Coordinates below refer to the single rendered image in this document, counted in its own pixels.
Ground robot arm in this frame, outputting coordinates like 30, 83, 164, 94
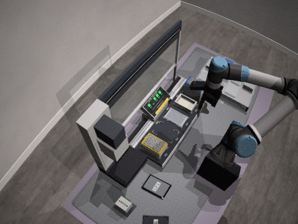
189, 56, 298, 167

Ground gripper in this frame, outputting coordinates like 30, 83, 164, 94
197, 84, 223, 117

